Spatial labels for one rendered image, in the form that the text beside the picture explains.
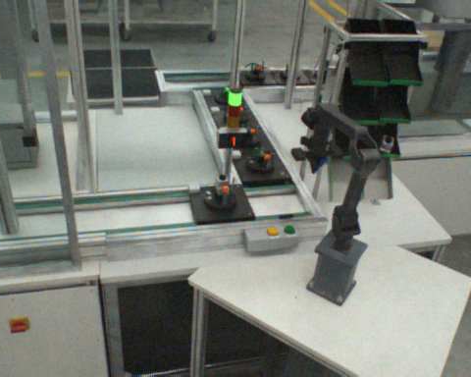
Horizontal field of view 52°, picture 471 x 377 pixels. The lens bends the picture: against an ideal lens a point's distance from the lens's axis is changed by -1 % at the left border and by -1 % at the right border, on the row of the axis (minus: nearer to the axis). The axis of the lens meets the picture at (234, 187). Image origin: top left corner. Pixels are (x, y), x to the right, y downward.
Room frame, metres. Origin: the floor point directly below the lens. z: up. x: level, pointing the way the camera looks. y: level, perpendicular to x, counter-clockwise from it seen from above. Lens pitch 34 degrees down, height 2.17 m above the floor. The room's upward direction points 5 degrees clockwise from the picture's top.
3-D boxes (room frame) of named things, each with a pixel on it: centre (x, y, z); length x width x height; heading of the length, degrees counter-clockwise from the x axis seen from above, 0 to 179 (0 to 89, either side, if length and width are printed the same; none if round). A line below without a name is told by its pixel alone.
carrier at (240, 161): (1.96, -0.11, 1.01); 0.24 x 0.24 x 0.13; 17
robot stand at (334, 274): (1.32, -0.40, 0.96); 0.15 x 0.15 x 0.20; 59
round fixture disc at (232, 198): (1.65, 0.05, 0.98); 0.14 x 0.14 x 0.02
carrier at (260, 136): (2.20, -0.04, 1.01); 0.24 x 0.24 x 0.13; 17
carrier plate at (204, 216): (1.65, 0.05, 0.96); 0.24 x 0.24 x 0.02; 17
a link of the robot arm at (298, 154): (1.54, -0.29, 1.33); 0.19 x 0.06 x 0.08; 107
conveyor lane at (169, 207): (1.65, 0.11, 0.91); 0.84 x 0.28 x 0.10; 107
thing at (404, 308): (1.36, -0.42, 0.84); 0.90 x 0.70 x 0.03; 59
